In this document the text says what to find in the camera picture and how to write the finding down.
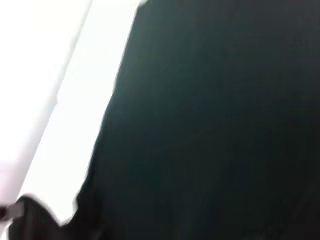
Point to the black t-shirt with FREE print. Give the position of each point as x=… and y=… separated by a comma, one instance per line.
x=200, y=125

